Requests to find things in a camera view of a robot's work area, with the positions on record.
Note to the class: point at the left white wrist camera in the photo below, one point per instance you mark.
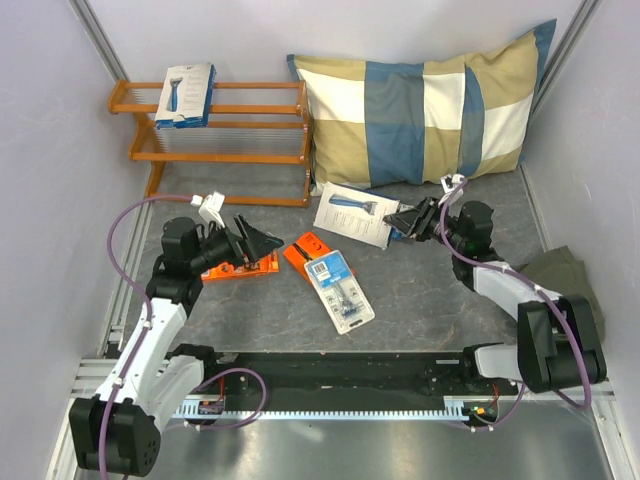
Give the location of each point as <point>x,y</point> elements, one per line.
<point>209,207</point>

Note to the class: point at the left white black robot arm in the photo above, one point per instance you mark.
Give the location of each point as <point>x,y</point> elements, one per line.
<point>118,429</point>

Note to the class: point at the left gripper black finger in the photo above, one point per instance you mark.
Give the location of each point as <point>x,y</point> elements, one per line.
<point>254,243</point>
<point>215,230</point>

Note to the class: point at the white box blue razor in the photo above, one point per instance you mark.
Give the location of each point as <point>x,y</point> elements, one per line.
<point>185,97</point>
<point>355,214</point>

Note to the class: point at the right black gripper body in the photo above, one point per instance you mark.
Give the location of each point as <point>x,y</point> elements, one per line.
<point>436,226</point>

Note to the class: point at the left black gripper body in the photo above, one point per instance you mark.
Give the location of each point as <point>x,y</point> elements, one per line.
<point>216,250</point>

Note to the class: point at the orange wooden two-tier shelf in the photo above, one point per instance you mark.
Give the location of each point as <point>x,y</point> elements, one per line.
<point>250,123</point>

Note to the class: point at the orange razor cartridge pack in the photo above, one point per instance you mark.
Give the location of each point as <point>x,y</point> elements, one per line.
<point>226,271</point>

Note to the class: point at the blue beige checkered pillow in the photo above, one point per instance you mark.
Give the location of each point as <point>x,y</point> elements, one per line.
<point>375,124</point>

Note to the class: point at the clear blister razor pack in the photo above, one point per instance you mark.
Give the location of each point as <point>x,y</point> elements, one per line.
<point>339,291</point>

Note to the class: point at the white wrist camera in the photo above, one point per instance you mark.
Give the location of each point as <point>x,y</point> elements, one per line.
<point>209,207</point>
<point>452,181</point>

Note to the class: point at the orange black razor pack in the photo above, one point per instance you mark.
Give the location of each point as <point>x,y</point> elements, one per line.
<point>306,248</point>

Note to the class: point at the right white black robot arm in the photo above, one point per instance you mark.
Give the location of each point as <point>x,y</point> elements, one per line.
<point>557,344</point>

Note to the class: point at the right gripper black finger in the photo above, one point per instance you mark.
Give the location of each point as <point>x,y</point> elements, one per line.
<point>407,233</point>
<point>407,215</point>

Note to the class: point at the olive green cloth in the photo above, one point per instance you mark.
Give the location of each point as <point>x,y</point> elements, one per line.
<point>559,270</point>

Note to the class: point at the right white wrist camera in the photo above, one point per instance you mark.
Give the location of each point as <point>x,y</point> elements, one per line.
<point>452,181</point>

